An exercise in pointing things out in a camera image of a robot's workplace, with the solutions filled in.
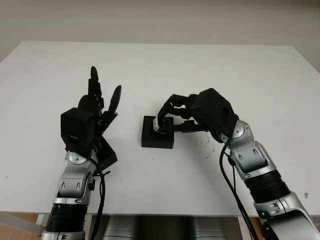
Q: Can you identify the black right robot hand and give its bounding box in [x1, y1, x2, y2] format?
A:
[156, 93, 220, 143]

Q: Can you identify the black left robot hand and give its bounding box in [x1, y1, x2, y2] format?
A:
[78, 66, 123, 151]

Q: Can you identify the small silver depth camera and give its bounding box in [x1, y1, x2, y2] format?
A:
[152, 117, 166, 135]

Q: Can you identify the black RealSense box lid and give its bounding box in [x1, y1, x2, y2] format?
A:
[96, 136, 118, 173]

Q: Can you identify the silver right robot thigh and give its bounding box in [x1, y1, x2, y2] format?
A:
[192, 216, 240, 240]

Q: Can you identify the silver robot thigh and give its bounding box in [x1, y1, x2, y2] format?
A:
[103, 216, 137, 240]
[192, 216, 240, 240]

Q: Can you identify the dark grey robot waist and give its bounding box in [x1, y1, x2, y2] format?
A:
[136, 216, 193, 240]

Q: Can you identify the silver left robot thigh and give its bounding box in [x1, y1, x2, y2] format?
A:
[103, 216, 137, 240]

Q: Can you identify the white table leg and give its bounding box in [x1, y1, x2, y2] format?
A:
[0, 212, 42, 237]

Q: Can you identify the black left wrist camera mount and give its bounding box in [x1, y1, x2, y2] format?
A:
[60, 107, 97, 153]

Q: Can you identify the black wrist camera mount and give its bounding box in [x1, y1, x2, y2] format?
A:
[192, 87, 238, 137]
[60, 107, 97, 153]

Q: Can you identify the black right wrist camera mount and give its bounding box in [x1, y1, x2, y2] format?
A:
[192, 87, 238, 137]

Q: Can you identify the black foam-lined camera box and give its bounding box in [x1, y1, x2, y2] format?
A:
[141, 115, 175, 149]

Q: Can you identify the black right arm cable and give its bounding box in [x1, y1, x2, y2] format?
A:
[219, 142, 258, 240]

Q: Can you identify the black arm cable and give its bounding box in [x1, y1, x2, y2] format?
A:
[89, 157, 111, 240]
[219, 142, 258, 240]

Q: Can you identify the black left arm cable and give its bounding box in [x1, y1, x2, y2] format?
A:
[89, 157, 111, 240]

